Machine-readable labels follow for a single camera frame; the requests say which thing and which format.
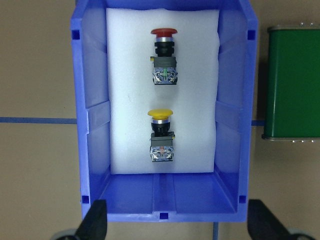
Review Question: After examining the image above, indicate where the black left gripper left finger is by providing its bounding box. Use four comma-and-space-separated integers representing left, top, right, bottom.
74, 199, 108, 240

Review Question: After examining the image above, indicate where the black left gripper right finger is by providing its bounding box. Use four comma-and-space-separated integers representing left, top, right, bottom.
247, 199, 288, 240

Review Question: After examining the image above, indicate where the yellow push button switch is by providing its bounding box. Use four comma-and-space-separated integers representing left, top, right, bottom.
147, 108, 175, 163

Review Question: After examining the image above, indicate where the red push button switch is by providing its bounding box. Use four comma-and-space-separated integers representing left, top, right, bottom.
150, 27, 178, 85

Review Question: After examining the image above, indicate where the green conveyor belt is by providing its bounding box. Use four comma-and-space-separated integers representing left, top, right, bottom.
261, 22, 320, 143

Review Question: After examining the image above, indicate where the white foam pad left bin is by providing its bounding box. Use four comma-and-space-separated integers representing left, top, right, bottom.
106, 8, 220, 174

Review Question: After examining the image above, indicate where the left blue plastic bin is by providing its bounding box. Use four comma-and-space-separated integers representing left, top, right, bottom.
70, 0, 258, 223

